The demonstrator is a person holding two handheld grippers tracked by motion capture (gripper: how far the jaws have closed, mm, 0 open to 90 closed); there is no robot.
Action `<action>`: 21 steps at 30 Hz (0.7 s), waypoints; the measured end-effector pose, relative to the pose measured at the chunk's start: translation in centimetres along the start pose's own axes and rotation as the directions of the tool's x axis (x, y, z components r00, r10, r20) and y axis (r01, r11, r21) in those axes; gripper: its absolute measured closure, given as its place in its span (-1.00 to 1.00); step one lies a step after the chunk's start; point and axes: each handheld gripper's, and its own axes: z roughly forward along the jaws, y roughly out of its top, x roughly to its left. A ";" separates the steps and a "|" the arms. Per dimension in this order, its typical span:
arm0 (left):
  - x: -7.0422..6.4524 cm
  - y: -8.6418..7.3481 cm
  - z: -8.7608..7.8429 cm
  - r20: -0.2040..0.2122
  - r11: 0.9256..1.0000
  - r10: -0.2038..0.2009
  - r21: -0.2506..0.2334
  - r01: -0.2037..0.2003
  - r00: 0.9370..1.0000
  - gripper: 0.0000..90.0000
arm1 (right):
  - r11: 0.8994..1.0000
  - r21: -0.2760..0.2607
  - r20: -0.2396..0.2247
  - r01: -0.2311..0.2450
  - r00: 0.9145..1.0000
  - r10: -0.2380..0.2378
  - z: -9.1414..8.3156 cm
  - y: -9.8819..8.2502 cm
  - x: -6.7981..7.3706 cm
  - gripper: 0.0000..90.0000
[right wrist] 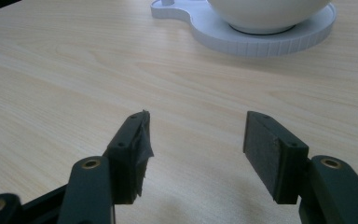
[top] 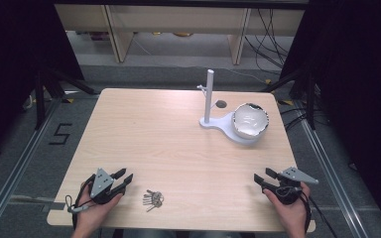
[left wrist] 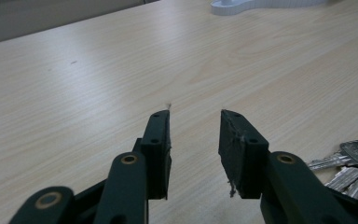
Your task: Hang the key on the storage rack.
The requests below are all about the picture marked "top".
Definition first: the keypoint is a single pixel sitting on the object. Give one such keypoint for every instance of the person's right hand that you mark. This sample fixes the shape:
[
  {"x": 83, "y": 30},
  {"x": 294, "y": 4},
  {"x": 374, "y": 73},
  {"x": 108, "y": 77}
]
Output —
[{"x": 289, "y": 214}]

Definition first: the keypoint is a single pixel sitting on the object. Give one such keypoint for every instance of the white bowl with dark rim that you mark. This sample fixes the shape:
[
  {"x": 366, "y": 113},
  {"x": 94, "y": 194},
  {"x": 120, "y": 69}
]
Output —
[{"x": 249, "y": 119}]

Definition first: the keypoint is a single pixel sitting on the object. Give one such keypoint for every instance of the dark round table grommet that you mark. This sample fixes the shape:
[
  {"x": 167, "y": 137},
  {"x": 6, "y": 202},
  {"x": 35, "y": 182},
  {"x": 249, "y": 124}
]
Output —
[{"x": 221, "y": 104}]

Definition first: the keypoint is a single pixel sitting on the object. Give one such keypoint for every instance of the beige wooden cabinet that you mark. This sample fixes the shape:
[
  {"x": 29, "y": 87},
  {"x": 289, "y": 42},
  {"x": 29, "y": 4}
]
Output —
[{"x": 178, "y": 23}]

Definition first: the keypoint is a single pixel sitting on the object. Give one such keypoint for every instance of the white stand with pole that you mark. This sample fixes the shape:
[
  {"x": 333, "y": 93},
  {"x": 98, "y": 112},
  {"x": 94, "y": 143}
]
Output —
[{"x": 218, "y": 124}]

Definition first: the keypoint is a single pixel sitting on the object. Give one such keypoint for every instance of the person's left hand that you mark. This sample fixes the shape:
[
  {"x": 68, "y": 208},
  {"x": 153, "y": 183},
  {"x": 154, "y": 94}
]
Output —
[{"x": 94, "y": 213}]

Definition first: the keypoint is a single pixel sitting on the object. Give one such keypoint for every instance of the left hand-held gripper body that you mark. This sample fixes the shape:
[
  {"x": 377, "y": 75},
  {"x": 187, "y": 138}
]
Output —
[{"x": 101, "y": 185}]

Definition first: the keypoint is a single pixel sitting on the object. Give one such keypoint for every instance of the black tripod stand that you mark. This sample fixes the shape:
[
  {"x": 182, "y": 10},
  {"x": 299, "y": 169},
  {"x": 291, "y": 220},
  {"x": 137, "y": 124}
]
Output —
[
  {"x": 306, "y": 92},
  {"x": 46, "y": 89}
]

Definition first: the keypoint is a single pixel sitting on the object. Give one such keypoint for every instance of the aluminium floor rail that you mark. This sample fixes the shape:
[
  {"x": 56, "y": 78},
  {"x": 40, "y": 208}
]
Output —
[
  {"x": 334, "y": 185},
  {"x": 16, "y": 172}
]

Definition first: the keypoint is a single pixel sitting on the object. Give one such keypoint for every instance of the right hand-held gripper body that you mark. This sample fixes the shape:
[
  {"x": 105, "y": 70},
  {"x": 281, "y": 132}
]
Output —
[{"x": 289, "y": 190}]

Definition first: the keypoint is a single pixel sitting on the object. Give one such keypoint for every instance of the bunch of silver keys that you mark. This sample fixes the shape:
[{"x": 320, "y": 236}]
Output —
[{"x": 152, "y": 200}]

